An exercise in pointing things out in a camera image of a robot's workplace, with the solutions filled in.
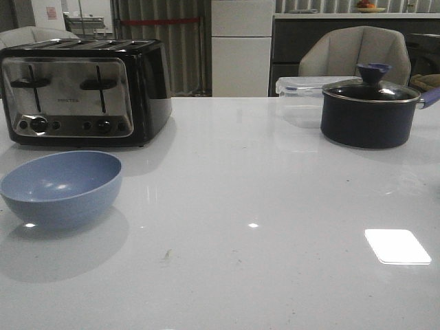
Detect blue bowl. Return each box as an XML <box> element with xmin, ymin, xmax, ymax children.
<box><xmin>1</xmin><ymin>151</ymin><xmax>122</xmax><ymax>230</ymax></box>

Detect clear plastic food container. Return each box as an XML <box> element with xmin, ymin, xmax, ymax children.
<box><xmin>275</xmin><ymin>76</ymin><xmax>359</xmax><ymax>129</ymax></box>

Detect white refrigerator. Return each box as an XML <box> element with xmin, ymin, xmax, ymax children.
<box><xmin>211</xmin><ymin>1</ymin><xmax>275</xmax><ymax>97</ymax></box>

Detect red barrier tape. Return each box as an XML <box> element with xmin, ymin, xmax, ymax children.
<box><xmin>120</xmin><ymin>16</ymin><xmax>201</xmax><ymax>26</ymax></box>

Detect dark blue saucepan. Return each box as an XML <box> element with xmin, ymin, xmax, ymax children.
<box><xmin>320</xmin><ymin>87</ymin><xmax>439</xmax><ymax>149</ymax></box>

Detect dark kitchen counter cabinet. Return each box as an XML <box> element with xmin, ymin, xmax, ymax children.
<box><xmin>268</xmin><ymin>13</ymin><xmax>439</xmax><ymax>96</ymax></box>

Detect beige chair right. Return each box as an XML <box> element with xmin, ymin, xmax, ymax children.
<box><xmin>298</xmin><ymin>25</ymin><xmax>411</xmax><ymax>85</ymax></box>

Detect beige chair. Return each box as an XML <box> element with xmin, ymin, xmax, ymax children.
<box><xmin>298</xmin><ymin>25</ymin><xmax>411</xmax><ymax>85</ymax></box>
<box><xmin>1</xmin><ymin>26</ymin><xmax>79</xmax><ymax>50</ymax></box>

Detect glass lid with blue knob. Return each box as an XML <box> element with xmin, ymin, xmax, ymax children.
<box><xmin>322</xmin><ymin>63</ymin><xmax>420</xmax><ymax>103</ymax></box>

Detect black and chrome toaster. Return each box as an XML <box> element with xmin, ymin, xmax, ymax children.
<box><xmin>1</xmin><ymin>39</ymin><xmax>172</xmax><ymax>147</ymax></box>

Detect fruit plate on counter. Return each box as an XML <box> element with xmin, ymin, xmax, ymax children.
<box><xmin>355</xmin><ymin>0</ymin><xmax>386</xmax><ymax>13</ymax></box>

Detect yellowish cloth item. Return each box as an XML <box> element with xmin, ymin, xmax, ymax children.
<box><xmin>409</xmin><ymin>74</ymin><xmax>440</xmax><ymax>91</ymax></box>

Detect beige chair left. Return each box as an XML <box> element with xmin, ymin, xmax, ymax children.
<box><xmin>1</xmin><ymin>26</ymin><xmax>79</xmax><ymax>50</ymax></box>

